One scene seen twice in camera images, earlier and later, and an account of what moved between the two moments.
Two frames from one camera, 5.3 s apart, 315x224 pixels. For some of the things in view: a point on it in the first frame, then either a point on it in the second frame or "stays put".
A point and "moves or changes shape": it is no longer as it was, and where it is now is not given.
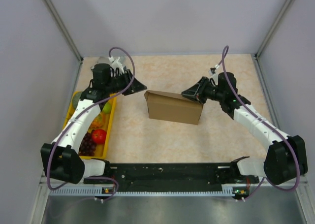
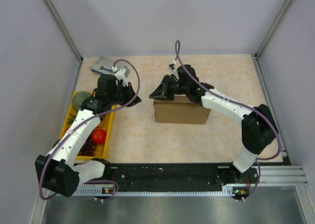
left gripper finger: (136, 86) -> (137, 100)
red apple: (99, 136) stays put
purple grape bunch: (87, 147) stays put
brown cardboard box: (169, 106) moves or changes shape
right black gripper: (198, 89) -> (159, 93)
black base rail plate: (172, 176) stays put
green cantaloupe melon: (77, 98) stays put
